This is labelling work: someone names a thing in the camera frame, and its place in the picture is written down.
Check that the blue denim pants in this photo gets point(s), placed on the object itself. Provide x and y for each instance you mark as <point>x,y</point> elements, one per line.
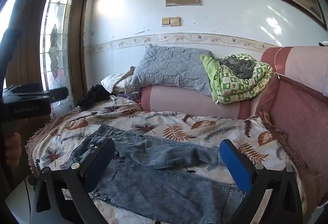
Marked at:
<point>158,188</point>

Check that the person's left hand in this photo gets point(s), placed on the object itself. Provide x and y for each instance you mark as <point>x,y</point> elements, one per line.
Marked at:
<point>13,149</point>

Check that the grey crumpled cloth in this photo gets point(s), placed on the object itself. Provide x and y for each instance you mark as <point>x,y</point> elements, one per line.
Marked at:
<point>237,66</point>

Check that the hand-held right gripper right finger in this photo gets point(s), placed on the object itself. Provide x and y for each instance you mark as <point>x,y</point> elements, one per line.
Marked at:
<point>237,165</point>

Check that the pink bolster cushion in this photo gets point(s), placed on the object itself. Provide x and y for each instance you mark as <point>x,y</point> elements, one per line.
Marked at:
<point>179,101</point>

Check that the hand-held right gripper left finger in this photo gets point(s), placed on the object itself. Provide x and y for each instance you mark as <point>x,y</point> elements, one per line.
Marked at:
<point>100,162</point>

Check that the wooden stained glass door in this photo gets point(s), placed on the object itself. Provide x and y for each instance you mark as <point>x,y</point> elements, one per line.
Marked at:
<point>30,47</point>

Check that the grey quilted pillow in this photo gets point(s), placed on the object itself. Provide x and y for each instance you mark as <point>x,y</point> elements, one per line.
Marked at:
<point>169,67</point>

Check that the green patterned blanket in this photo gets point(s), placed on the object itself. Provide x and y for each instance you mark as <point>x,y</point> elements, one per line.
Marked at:
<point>238,88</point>

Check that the purple patterned cloth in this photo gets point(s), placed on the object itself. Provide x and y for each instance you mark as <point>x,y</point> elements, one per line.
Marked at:
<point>132,97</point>

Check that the leaf print blanket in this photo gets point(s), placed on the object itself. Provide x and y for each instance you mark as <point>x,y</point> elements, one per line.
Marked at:
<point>179,121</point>

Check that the black cloth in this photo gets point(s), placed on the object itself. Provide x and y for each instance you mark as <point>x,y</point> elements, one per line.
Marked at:
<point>93,97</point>

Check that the gold wall switch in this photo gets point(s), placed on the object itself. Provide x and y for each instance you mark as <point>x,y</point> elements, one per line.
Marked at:
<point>166,21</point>
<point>175,21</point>

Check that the white pillow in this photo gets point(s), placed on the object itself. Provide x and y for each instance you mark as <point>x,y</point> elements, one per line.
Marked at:
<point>112,80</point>

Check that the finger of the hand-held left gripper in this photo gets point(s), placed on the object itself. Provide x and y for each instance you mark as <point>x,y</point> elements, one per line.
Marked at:
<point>59,93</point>

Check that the pink sofa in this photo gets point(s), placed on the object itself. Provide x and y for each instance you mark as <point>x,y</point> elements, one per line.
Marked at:
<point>299,116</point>

